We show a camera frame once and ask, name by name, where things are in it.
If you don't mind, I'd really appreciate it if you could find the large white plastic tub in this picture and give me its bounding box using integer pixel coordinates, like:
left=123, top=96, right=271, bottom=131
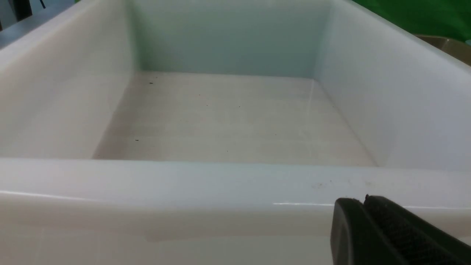
left=1, top=0, right=470, bottom=265

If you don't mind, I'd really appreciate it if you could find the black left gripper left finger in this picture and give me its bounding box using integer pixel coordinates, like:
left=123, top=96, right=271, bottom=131
left=330, top=198, right=405, bottom=265

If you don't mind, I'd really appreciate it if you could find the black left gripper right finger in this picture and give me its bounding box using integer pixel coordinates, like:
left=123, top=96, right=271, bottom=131
left=364, top=195, right=471, bottom=265

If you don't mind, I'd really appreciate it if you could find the olive plastic spoon bin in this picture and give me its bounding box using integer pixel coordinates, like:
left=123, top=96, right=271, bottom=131
left=415, top=35, right=471, bottom=66

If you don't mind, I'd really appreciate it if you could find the green backdrop cloth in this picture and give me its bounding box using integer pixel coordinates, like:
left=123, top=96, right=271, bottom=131
left=355, top=0, right=471, bottom=42

